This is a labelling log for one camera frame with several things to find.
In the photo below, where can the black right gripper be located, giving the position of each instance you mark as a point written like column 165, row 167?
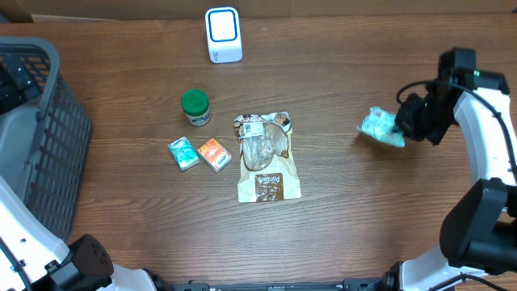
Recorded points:
column 404, row 119

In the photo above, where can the teal snack packet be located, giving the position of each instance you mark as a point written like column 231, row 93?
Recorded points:
column 380, row 125

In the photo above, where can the brown white snack pouch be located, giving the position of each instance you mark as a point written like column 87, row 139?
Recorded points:
column 267, row 168

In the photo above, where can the orange tissue pack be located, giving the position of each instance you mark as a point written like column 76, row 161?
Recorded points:
column 215, row 154

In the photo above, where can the green lid jar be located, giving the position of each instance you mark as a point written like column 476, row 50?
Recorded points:
column 196, row 107

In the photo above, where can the green tissue pack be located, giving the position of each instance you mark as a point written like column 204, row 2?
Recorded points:
column 184, row 153

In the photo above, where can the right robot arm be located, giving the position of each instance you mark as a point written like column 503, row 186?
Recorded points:
column 473, row 242

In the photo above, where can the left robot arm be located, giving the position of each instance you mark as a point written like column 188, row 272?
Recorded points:
column 33, row 258

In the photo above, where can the grey plastic mesh basket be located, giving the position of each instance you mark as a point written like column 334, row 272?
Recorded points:
column 45, row 132

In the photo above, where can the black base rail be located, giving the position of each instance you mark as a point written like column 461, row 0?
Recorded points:
column 357, row 284

